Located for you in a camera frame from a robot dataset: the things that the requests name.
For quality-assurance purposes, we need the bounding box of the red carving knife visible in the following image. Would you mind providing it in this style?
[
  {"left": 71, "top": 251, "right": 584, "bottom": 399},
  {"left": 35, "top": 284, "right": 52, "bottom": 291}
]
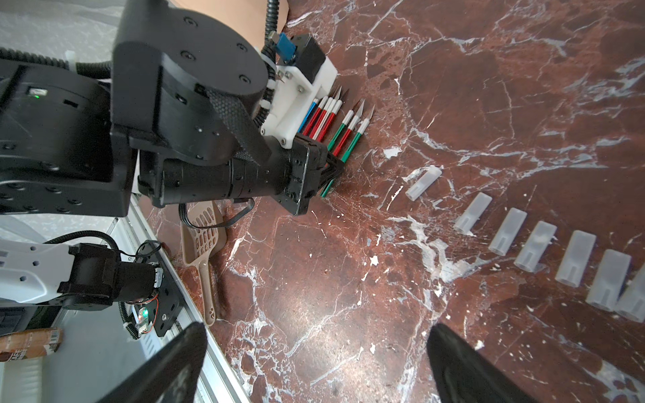
[
  {"left": 317, "top": 92, "right": 348, "bottom": 143},
  {"left": 303, "top": 96, "right": 329, "bottom": 137},
  {"left": 333, "top": 100, "right": 366, "bottom": 157},
  {"left": 309, "top": 96, "right": 336, "bottom": 139}
]

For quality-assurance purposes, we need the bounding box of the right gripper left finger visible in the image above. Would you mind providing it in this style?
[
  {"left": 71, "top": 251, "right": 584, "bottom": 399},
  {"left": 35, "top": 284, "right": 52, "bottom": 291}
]
[{"left": 100, "top": 322, "right": 208, "bottom": 403}]

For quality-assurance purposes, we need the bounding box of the terracotta flower pot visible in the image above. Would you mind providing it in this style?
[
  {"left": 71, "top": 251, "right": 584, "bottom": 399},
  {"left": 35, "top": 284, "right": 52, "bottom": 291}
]
[{"left": 170, "top": 0, "right": 268, "bottom": 50}]

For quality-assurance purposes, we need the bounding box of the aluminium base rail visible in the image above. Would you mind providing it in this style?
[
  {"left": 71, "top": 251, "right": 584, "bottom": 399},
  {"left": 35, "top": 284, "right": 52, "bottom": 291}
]
[{"left": 113, "top": 194, "right": 250, "bottom": 402}]

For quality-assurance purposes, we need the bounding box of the brown plastic scoop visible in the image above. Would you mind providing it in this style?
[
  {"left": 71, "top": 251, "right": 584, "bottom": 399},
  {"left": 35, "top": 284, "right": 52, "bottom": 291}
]
[{"left": 181, "top": 201, "right": 227, "bottom": 327}]

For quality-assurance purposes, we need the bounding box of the small circuit board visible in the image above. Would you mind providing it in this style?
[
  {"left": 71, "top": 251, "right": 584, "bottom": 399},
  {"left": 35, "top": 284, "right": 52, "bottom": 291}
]
[{"left": 132, "top": 296, "right": 160, "bottom": 337}]

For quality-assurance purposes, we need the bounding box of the translucent protective cap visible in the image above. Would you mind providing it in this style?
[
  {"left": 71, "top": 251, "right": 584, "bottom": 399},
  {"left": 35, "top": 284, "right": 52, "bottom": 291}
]
[
  {"left": 513, "top": 221, "right": 557, "bottom": 273},
  {"left": 615, "top": 266, "right": 645, "bottom": 323},
  {"left": 406, "top": 166, "right": 443, "bottom": 202},
  {"left": 586, "top": 250, "right": 632, "bottom": 312},
  {"left": 489, "top": 208, "right": 527, "bottom": 256},
  {"left": 555, "top": 230, "right": 596, "bottom": 287},
  {"left": 454, "top": 192, "right": 492, "bottom": 235}
]

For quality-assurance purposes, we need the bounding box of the blue carving knife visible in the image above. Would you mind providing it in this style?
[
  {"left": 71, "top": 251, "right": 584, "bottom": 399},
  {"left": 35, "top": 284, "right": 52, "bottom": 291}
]
[{"left": 297, "top": 98, "right": 320, "bottom": 134}]

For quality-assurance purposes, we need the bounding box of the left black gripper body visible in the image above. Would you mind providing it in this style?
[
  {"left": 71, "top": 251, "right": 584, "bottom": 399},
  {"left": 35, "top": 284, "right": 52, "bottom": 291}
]
[{"left": 138, "top": 135, "right": 344, "bottom": 216}]

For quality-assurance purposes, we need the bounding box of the green carving knife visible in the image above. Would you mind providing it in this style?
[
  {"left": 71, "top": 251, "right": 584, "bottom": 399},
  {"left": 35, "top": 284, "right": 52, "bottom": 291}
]
[
  {"left": 320, "top": 106, "right": 376, "bottom": 199},
  {"left": 328, "top": 99, "right": 364, "bottom": 152}
]

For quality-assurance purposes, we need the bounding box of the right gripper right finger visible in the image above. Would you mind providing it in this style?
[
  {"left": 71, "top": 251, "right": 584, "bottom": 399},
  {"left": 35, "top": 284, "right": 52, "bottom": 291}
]
[{"left": 427, "top": 323, "right": 536, "bottom": 402}]

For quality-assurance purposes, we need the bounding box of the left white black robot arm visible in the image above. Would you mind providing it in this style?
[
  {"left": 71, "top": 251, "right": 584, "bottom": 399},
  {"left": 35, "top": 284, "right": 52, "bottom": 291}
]
[{"left": 1, "top": 1, "right": 344, "bottom": 324}]

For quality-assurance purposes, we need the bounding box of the silver carving knife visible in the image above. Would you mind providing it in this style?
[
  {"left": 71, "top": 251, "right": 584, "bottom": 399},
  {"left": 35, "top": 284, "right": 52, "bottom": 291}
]
[{"left": 312, "top": 87, "right": 342, "bottom": 140}]

